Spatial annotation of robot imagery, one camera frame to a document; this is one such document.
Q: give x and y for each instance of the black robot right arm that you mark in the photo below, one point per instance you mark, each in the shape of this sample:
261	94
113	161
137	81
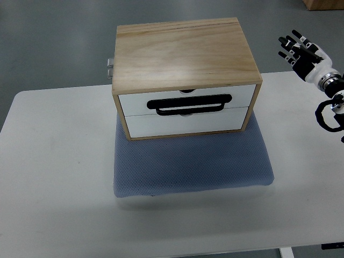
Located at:
332	85

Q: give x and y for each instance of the white drawer black handle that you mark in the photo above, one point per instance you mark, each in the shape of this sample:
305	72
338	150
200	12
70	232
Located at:
149	103

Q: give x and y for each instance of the white lower drawer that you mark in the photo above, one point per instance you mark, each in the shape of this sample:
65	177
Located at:
154	125

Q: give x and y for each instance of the metal bracket behind cabinet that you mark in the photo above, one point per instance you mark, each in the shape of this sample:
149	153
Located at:
110	68

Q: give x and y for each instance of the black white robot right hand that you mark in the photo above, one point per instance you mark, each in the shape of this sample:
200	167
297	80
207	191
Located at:
307	59

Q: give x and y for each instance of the white table leg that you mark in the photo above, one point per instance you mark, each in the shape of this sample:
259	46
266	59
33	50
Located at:
286	252

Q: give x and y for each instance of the wooden drawer cabinet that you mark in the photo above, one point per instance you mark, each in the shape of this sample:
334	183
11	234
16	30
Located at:
182	55

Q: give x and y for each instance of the blue grey mesh cushion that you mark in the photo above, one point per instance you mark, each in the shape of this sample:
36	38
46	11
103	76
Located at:
190	164

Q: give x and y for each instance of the black table control panel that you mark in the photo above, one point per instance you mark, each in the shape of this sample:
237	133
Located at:
328	246

